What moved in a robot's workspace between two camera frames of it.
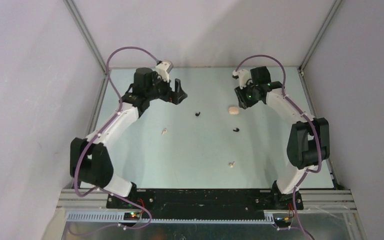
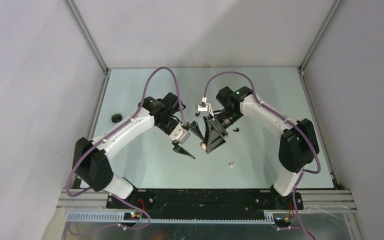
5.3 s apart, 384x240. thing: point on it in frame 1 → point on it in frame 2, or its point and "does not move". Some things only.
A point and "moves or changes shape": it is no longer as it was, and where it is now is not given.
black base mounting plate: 203,202 does not move
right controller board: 282,220 does not move
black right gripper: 243,102 → 215,133
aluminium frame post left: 86,33 does not move
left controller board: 131,216 does not move
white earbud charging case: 233,110 moves or changes shape
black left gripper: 178,94 → 180,149
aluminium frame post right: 334,8 does not move
